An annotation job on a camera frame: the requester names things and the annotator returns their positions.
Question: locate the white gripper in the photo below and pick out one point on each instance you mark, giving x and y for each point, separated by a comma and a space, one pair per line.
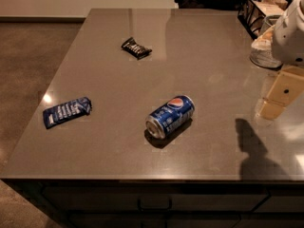
290, 40

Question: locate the blue pepsi can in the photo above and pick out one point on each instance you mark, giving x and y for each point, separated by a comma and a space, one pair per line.
167, 118

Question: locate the clear glass jar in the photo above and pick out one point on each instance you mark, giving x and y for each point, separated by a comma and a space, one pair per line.
261, 49

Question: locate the black snack wrapper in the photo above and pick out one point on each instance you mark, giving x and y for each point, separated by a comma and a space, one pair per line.
136, 50

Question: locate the dark drawer cabinet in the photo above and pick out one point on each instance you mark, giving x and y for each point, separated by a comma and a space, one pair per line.
110, 204

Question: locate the blue snack bag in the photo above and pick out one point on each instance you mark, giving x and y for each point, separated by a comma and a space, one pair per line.
65, 112

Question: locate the black wire basket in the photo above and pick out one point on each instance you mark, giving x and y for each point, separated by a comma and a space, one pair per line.
252, 13

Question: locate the black drawer handle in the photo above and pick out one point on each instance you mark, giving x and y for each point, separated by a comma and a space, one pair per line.
154, 203

